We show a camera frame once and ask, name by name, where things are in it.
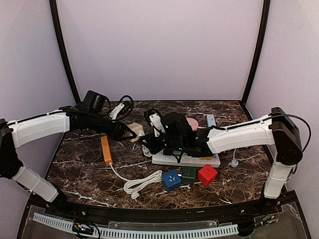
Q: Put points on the white power strip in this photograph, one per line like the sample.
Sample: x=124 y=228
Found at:
x=187 y=161

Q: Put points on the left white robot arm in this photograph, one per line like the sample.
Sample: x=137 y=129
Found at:
x=16 y=134

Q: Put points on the beige cube socket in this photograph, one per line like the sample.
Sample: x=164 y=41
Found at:
x=138 y=130

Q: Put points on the dark green cube socket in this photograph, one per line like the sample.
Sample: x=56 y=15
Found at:
x=188 y=175

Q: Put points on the white slotted cable duct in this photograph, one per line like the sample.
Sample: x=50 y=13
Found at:
x=109 y=233

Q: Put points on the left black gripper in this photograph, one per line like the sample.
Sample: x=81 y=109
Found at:
x=118 y=130

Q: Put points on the pink plug adapter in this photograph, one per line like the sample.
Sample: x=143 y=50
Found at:
x=193 y=123

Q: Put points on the red cube socket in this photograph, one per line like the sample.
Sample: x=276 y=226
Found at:
x=207 y=175

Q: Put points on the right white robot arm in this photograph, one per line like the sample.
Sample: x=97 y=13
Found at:
x=275 y=133

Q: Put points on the blue cube socket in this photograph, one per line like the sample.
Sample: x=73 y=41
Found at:
x=171 y=180

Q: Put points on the grey blue power strip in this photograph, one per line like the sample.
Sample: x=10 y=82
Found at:
x=210 y=120

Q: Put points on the left black frame post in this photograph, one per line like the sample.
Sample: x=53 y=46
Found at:
x=62 y=49

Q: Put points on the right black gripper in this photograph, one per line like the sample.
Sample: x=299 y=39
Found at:
x=154 y=141

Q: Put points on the yellow cube socket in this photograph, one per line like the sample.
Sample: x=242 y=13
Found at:
x=206 y=157

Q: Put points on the right black frame post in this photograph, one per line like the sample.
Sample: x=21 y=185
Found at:
x=257 y=52

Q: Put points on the small circuit board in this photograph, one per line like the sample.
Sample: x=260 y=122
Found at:
x=82 y=229

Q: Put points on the black frame post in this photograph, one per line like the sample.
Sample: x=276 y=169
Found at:
x=257 y=52
x=62 y=49

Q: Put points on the orange power strip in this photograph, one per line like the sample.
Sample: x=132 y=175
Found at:
x=106 y=151

